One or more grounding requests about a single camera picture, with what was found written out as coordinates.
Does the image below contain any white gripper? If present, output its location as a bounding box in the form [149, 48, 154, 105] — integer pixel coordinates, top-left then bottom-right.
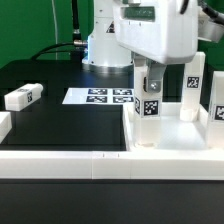
[113, 0, 198, 93]

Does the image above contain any white desk top tray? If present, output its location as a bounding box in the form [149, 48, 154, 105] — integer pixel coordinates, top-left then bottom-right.
[123, 103, 224, 151]

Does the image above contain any printed fiducial marker sheet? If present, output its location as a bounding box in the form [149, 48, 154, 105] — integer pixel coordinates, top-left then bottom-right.
[63, 88, 134, 105]

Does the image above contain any white left obstacle block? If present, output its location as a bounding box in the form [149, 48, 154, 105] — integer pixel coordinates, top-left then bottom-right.
[0, 112, 12, 144]

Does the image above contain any white front obstacle bar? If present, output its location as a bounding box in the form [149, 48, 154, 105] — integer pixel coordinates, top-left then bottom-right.
[0, 150, 224, 180]

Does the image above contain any black thick cable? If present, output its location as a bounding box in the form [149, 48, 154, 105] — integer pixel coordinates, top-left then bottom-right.
[29, 0, 88, 62]

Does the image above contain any thin white cable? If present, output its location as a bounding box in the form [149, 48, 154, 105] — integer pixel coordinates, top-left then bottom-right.
[51, 0, 59, 61]

